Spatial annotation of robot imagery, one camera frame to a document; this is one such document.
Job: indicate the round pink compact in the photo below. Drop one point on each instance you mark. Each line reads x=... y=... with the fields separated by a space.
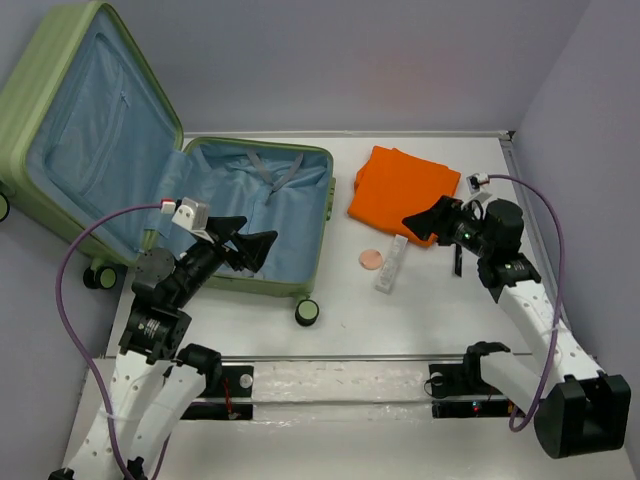
x=371 y=259

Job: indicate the black comb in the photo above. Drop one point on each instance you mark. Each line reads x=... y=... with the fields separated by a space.
x=458 y=261

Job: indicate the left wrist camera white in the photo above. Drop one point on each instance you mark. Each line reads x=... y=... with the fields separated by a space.
x=192 y=216

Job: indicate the aluminium rail front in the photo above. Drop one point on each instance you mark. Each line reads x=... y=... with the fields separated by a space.
x=239 y=359

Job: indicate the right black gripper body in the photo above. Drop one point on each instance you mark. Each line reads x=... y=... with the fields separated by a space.
x=466 y=231

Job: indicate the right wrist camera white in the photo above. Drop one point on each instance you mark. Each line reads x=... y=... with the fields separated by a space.
x=478 y=187

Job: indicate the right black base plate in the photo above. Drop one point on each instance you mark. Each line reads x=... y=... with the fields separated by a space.
x=454 y=396

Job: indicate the orange cloth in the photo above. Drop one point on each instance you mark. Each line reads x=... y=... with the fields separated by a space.
x=393 y=185

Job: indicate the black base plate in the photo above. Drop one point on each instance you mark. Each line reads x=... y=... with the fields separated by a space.
x=454 y=396
x=226 y=399

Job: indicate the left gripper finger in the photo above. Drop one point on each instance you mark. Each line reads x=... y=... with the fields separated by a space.
x=250 y=251
x=223 y=230

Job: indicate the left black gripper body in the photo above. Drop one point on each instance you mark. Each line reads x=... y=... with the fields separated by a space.
x=204 y=258

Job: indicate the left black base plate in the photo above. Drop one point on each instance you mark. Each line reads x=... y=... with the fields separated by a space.
x=226 y=399

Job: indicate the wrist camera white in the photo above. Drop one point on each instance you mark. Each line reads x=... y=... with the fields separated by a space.
x=478 y=187
x=192 y=216

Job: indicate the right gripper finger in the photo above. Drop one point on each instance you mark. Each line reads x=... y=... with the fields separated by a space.
x=448 y=207
x=424 y=225

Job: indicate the green hard-shell suitcase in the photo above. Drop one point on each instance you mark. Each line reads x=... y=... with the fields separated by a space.
x=87 y=132

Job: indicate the white toothpaste tube box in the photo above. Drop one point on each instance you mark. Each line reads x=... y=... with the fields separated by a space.
x=386 y=278

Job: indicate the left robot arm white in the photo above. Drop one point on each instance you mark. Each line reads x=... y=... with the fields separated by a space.
x=155 y=378

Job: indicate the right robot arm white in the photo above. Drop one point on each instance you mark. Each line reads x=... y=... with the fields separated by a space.
x=578 y=408

